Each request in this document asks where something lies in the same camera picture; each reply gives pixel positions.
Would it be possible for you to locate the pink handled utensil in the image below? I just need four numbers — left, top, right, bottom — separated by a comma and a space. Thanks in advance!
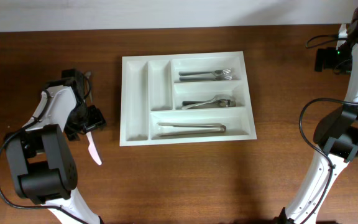
86, 132, 103, 166

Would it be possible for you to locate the small metal teaspoon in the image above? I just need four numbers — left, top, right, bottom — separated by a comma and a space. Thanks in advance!
85, 71, 93, 103

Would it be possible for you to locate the dark metal knife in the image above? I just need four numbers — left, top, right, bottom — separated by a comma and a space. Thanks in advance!
158, 123, 226, 129
157, 128, 226, 137

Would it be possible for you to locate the metal fork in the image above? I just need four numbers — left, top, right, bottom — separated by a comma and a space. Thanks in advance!
178, 68, 232, 77
179, 76, 234, 82

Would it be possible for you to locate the large metal spoon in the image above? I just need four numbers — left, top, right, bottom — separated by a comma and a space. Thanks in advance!
181, 99, 237, 110
181, 95, 237, 110

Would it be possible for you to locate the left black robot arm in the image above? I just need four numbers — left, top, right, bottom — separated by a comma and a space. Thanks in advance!
0, 69, 106, 223

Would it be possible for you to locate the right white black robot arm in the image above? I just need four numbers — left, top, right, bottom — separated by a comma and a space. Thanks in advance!
273, 8, 358, 223

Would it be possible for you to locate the white plastic cutlery tray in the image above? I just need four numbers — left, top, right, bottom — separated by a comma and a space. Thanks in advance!
119, 52, 257, 146

